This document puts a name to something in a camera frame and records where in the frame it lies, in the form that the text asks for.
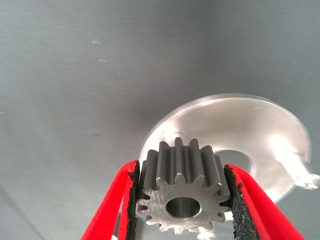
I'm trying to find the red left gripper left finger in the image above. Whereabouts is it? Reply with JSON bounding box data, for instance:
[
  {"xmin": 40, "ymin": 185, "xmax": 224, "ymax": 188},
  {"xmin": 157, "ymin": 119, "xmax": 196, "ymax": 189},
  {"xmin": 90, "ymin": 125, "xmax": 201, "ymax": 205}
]
[{"xmin": 79, "ymin": 159, "xmax": 141, "ymax": 240}]

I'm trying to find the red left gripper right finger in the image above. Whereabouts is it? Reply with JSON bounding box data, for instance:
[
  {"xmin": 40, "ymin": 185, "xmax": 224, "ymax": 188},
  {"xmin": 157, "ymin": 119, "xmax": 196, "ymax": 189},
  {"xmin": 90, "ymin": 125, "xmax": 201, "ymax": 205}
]
[{"xmin": 223, "ymin": 162, "xmax": 307, "ymax": 240}]

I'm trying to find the steel planetary gear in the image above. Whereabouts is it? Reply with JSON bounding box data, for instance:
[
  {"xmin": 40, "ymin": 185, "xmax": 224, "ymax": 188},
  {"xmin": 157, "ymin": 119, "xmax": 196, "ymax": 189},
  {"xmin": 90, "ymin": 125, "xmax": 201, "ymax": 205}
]
[{"xmin": 136, "ymin": 136, "xmax": 232, "ymax": 236}]

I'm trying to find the white round peg plate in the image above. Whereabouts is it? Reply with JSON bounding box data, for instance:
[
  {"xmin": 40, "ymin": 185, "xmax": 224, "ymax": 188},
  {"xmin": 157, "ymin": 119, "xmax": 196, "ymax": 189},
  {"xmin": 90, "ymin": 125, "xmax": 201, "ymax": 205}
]
[{"xmin": 138, "ymin": 92, "xmax": 320, "ymax": 205}]

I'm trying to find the dark table cloth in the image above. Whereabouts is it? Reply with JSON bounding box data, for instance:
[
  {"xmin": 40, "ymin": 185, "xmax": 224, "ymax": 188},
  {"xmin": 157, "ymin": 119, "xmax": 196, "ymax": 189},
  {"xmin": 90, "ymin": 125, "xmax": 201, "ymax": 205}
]
[{"xmin": 0, "ymin": 0, "xmax": 320, "ymax": 240}]

